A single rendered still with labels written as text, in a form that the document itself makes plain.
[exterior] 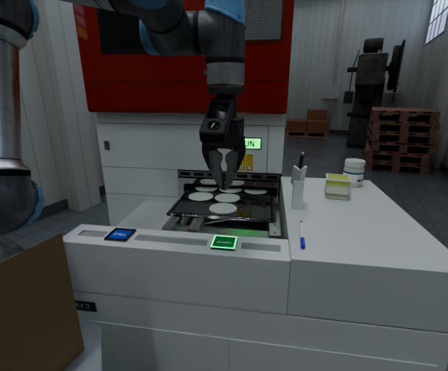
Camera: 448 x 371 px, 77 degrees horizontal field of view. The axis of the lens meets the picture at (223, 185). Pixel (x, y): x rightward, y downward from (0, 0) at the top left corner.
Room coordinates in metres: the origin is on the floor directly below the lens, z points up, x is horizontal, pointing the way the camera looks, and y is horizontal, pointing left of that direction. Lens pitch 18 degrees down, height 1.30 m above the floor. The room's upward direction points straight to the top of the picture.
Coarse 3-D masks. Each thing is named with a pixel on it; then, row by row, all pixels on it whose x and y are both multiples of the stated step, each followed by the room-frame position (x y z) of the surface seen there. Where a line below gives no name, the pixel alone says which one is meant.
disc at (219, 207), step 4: (216, 204) 0.98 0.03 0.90; (220, 204) 0.98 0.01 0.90; (224, 204) 0.98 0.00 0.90; (228, 204) 0.98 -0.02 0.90; (212, 208) 0.94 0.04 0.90; (216, 208) 0.94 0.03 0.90; (220, 208) 0.94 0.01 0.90; (224, 208) 0.94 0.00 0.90; (228, 208) 0.94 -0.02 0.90; (232, 208) 0.94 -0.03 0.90; (236, 208) 0.94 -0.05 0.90; (216, 212) 0.91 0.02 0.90; (220, 212) 0.91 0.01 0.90; (224, 212) 0.91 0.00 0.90; (228, 212) 0.91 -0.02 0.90
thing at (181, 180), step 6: (180, 180) 1.19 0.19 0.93; (186, 180) 1.18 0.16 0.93; (192, 180) 1.18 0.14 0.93; (198, 180) 1.17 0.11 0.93; (204, 180) 1.17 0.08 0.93; (210, 180) 1.17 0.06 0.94; (234, 180) 1.15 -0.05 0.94; (240, 180) 1.15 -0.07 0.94; (246, 180) 1.14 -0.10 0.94; (252, 180) 1.14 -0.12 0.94; (258, 180) 1.14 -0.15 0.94; (264, 180) 1.14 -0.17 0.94; (180, 186) 1.19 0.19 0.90; (252, 186) 1.14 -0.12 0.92; (258, 186) 1.13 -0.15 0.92; (264, 186) 1.13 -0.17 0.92; (270, 186) 1.13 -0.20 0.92; (276, 186) 1.12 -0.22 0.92; (180, 192) 1.19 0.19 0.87; (276, 198) 1.12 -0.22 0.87
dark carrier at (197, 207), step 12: (192, 192) 1.11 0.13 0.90; (216, 192) 1.11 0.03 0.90; (240, 192) 1.11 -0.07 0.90; (180, 204) 0.98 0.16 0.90; (192, 204) 0.98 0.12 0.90; (204, 204) 0.98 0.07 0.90; (240, 204) 0.98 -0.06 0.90; (252, 204) 0.98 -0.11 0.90; (264, 204) 0.98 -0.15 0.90; (252, 216) 0.87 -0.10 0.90; (264, 216) 0.87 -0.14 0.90
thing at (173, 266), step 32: (96, 256) 0.58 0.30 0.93; (128, 256) 0.57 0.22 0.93; (160, 256) 0.56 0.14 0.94; (192, 256) 0.55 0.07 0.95; (224, 256) 0.54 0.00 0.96; (256, 256) 0.53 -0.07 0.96; (288, 256) 0.53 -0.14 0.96; (96, 288) 0.59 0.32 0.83; (128, 288) 0.57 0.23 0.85; (160, 288) 0.56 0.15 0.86; (192, 288) 0.55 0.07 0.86; (224, 288) 0.54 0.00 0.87; (256, 288) 0.52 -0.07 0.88
